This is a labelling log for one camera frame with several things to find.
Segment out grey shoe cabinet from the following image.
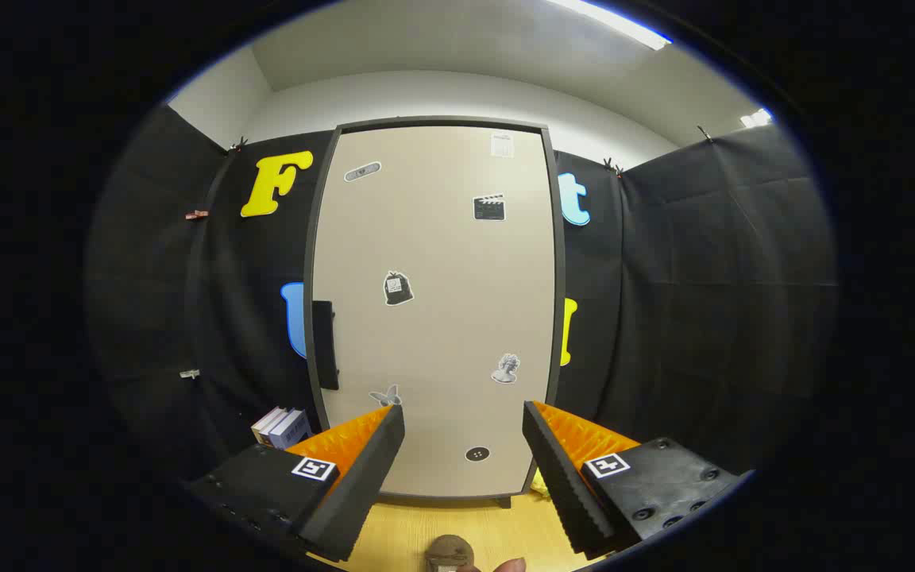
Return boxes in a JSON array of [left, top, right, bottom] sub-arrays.
[[304, 117, 567, 509]]

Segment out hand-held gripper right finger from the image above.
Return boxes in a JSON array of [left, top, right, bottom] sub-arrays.
[[523, 400, 744, 558]]

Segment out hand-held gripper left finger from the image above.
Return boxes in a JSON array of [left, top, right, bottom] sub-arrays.
[[187, 404, 407, 563]]

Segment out beige shoe cabinet door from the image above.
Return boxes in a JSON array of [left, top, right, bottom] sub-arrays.
[[311, 127, 558, 497]]

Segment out long ceiling light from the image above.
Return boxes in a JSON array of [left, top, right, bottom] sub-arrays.
[[545, 0, 673, 51]]

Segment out white book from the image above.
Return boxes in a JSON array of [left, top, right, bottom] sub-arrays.
[[251, 407, 288, 444]]

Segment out black backdrop cloth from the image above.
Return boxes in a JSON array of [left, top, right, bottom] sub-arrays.
[[84, 103, 838, 509]]

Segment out brown fuzzy shoe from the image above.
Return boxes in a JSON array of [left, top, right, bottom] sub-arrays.
[[426, 535, 474, 572]]

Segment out blue book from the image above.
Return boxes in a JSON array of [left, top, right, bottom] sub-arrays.
[[269, 409, 314, 450]]

